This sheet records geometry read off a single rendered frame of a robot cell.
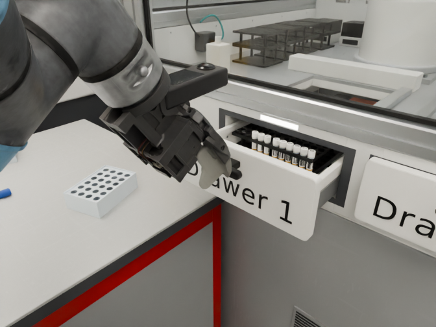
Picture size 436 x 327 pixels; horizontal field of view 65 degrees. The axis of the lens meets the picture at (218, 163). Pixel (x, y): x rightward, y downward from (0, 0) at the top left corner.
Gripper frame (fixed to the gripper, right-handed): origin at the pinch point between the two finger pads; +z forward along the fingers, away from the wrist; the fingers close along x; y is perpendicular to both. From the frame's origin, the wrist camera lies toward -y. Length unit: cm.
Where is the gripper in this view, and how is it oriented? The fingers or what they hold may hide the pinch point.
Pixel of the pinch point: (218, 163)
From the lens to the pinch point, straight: 53.1
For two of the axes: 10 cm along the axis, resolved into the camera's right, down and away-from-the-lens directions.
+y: -5.5, 8.0, -2.5
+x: 7.4, 3.2, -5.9
